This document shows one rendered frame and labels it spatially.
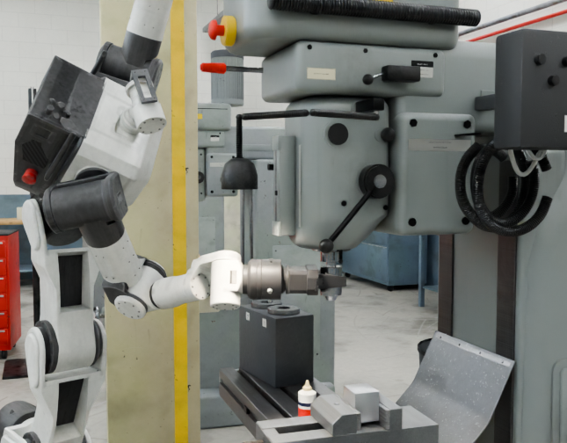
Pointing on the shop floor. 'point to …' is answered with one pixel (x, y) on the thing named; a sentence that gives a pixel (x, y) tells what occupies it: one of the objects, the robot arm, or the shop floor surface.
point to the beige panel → (130, 429)
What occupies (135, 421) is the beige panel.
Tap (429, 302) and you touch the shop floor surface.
